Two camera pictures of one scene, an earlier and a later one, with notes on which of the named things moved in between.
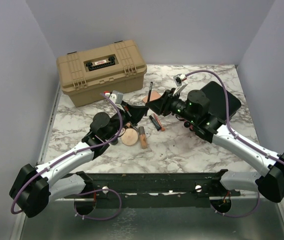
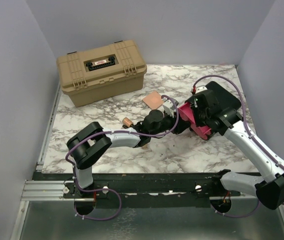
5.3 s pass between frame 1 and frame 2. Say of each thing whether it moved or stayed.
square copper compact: stayed
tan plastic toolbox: stayed
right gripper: moved
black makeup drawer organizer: stayed
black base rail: stayed
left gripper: moved
